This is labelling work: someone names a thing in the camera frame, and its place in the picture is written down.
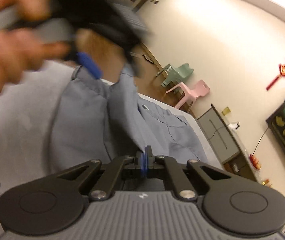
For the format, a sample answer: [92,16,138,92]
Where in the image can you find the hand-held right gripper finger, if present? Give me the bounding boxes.
[57,146,146,201]
[146,146,230,202]

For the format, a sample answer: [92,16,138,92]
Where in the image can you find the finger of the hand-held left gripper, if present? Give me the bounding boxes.
[125,51,144,79]
[75,51,104,80]

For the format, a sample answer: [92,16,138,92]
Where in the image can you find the grey pants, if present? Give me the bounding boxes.
[49,64,210,180]

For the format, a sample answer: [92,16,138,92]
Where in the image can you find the person's left hand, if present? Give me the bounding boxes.
[0,0,71,98]

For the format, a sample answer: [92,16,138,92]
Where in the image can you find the green plastic child chair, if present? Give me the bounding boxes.
[155,63,194,88]

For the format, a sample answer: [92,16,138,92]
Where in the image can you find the pink plastic child chair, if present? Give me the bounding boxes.
[166,79,210,112]

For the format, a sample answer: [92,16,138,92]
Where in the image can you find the grey and brown sideboard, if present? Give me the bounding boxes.
[197,104,265,188]

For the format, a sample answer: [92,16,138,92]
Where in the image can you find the red plate of fruit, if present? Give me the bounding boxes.
[249,154,262,171]

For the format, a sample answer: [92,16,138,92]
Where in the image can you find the adapter cable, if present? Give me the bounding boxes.
[207,119,230,151]

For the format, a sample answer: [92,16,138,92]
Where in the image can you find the dark wall cable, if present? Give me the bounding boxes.
[251,127,269,155]

